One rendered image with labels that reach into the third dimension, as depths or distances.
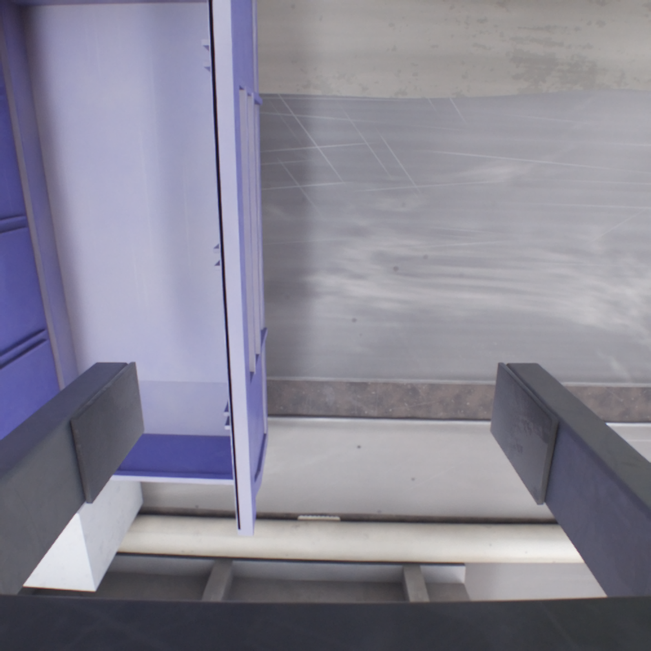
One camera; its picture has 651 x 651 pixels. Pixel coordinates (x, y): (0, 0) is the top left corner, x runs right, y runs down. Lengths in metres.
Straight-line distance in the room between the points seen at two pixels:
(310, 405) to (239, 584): 0.18
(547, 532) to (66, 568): 0.41
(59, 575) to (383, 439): 0.28
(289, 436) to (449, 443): 0.14
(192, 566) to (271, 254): 0.30
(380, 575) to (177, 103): 0.43
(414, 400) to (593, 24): 0.30
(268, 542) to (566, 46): 0.45
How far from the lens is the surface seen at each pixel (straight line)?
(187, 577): 0.50
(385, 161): 0.36
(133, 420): 0.17
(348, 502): 0.47
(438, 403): 0.43
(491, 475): 0.47
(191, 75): 0.37
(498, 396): 0.17
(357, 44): 0.36
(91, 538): 0.42
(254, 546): 0.47
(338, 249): 0.36
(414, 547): 0.47
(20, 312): 0.39
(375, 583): 0.49
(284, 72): 0.36
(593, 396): 0.47
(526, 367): 0.17
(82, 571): 0.43
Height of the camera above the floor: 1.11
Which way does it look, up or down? 70 degrees down
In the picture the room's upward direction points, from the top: 177 degrees counter-clockwise
